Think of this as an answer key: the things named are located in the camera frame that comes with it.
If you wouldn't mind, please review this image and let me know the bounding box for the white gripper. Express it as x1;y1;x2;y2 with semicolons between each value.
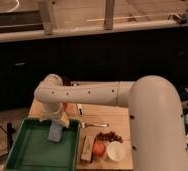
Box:
42;103;70;128

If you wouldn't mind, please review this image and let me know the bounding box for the white bowl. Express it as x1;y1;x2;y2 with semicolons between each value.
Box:
106;141;126;162

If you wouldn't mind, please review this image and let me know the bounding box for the green plastic tray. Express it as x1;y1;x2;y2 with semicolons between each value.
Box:
4;118;80;171

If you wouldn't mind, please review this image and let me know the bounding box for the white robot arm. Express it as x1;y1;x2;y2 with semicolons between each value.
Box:
34;74;188;171

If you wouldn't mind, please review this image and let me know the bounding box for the blue sponge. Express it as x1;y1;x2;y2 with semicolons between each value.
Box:
48;120;63;142

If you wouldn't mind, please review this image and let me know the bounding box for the wooden railing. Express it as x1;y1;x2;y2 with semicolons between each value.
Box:
0;0;188;42

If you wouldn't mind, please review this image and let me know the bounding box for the orange fruit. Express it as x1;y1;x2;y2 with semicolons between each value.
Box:
93;141;106;156

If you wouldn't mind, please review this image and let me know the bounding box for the silver fork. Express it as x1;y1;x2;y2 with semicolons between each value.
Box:
81;122;109;128

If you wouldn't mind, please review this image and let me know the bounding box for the bunch of dark grapes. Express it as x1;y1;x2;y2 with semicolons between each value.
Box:
96;131;123;143

